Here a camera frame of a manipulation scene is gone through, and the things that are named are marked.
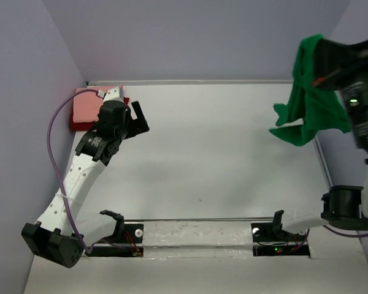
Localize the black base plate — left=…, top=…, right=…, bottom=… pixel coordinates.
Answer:
left=85, top=223, right=144, bottom=258
left=251, top=222, right=310, bottom=257

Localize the green t-shirt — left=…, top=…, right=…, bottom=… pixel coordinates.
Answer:
left=269, top=34, right=351, bottom=146

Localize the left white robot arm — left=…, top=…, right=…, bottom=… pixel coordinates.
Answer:
left=21, top=100, right=150, bottom=268

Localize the dark red folded t-shirt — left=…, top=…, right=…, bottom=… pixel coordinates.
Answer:
left=68, top=96, right=130, bottom=133

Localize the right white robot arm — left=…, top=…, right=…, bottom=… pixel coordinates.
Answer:
left=270, top=34, right=368, bottom=240

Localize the pink folded t-shirt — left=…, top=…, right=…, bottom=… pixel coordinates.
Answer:
left=70, top=91, right=102, bottom=124

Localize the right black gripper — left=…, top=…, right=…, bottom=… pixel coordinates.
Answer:
left=305, top=35, right=368, bottom=148

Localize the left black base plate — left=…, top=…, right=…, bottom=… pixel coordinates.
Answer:
left=85, top=223, right=144, bottom=258

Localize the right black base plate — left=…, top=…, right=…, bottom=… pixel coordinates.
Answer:
left=251, top=222, right=310, bottom=257

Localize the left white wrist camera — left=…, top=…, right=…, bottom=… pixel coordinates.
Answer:
left=97, top=86, right=126, bottom=107

